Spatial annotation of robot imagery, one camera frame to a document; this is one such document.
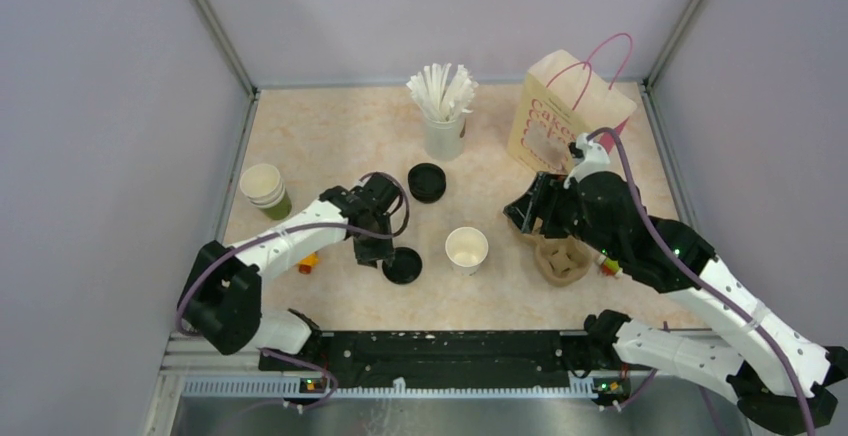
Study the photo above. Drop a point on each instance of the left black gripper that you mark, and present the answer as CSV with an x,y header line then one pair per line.
x,y
367,256

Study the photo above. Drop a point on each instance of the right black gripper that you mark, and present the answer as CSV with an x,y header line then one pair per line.
x,y
542,200

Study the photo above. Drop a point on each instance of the black cup lid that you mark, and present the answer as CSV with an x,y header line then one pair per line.
x,y
404,267

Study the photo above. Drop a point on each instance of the white paper cup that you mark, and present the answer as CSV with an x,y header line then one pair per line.
x,y
466,248

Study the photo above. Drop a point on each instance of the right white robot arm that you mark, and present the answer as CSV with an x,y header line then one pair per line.
x,y
777,378

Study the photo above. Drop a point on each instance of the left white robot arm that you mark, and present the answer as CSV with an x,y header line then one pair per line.
x,y
222,297

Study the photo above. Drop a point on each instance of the green red toy block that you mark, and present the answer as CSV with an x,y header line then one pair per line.
x,y
608,267

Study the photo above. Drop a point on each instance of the orange toy car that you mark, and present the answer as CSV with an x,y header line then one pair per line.
x,y
307,265

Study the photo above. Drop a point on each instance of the brown pulp cup carrier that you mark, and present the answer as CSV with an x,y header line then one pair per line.
x,y
561,262

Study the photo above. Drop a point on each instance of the stack of black lids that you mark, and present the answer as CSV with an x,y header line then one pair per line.
x,y
427,182

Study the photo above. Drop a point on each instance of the cream pink paper bag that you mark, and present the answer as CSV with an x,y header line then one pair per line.
x,y
562,97

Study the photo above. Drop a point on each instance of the stack of paper cups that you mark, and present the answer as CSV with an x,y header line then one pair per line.
x,y
264,188

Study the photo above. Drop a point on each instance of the white cup holding straws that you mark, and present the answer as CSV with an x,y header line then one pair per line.
x,y
444,140

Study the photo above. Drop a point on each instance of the bundle of white straws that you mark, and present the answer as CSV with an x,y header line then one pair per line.
x,y
443,93

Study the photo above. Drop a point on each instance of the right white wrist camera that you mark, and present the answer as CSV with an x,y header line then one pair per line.
x,y
590,158

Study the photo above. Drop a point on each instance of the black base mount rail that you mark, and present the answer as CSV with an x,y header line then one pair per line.
x,y
460,359

